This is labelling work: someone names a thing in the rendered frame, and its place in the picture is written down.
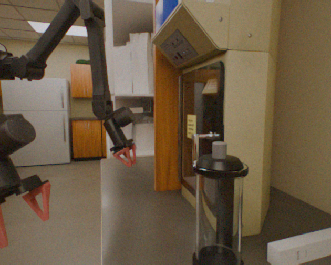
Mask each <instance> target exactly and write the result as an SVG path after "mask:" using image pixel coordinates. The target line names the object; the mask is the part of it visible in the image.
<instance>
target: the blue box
mask: <svg viewBox="0 0 331 265"><path fill-rule="evenodd" d="M177 5H178V0H159V2H158V3H157V5H156V32H157V31H158V30H159V28H160V27H161V26H162V25H163V23H164V22H165V21H166V20H167V18H168V17H169V16H170V14H171V13H172V12H173V10H174V9H175V8H176V7H177Z"/></svg>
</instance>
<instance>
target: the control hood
mask: <svg viewBox="0 0 331 265"><path fill-rule="evenodd" d="M177 29H178V30H179V31H180V33H181V34H182V35H183V36H184V37H185V39H186V40H187V41H188V42H189V43H190V45H191V46H192V47H193V48H194V49H195V51H196V52H197V53H198V54H199V55H197V56H195V57H193V58H191V59H189V60H187V61H186V62H184V63H182V64H180V65H178V66H177V65H176V64H175V63H174V62H173V61H172V60H171V59H170V58H169V56H168V55H167V54H166V53H165V52H164V51H163V50H162V48H161V47H160V45H161V44H162V43H163V42H164V41H165V40H166V39H167V38H169V37H170V36H171V35H172V34H173V33H174V32H175V31H176V30H177ZM228 30H229V5H228V4H223V3H215V2H205V1H196V0H181V2H180V3H179V4H178V5H177V7H176V8H175V9H174V10H173V12H172V13H171V14H170V16H169V17H168V18H167V20H166V21H165V22H164V23H163V25H162V26H161V27H160V28H159V30H158V31H157V32H156V34H155V35H154V36H153V37H152V39H151V40H152V42H153V43H154V44H155V45H156V47H157V48H158V49H159V50H160V52H162V53H163V54H164V56H165V57H166V58H167V59H168V61H169V62H170V63H171V64H172V65H173V66H174V67H175V68H176V69H184V68H186V67H189V66H191V65H193V64H196V63H198V62H200V61H202V60H205V59H207V58H209V57H212V56H214V55H216V54H219V53H221V52H223V51H225V50H227V44H228Z"/></svg>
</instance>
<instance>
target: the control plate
mask: <svg viewBox="0 0 331 265"><path fill-rule="evenodd" d="M176 38H177V39H178V40H179V41H177V40H176ZM172 42H173V43H174V45H172ZM160 47H161V48H162V50H163V51H164V52H165V53H166V54H167V55H168V56H169V58H170V59H171V60H172V61H173V62H174V63H175V64H176V65H177V66H178V65H180V64H182V63H184V62H186V61H187V60H189V59H191V58H193V57H195V56H197V55H199V54H198V53H197V52H196V51H195V49H194V48H193V47H192V46H191V45H190V43H189V42H188V41H187V40H186V39H185V37H184V36H183V35H182V34H181V33H180V31H179V30H178V29H177V30H176V31H175V32H174V33H173V34H172V35H171V36H170V37H169V38H167V39H166V40H165V41H164V42H163V43H162V44H161V45H160ZM187 48H188V49H189V51H187ZM184 50H185V51H186V53H184ZM177 52H178V53H179V54H180V55H181V56H182V57H183V58H182V59H181V58H180V57H179V56H178V55H177ZM181 52H183V54H181ZM175 56H176V57H177V58H178V59H175ZM173 58H174V59H175V60H173Z"/></svg>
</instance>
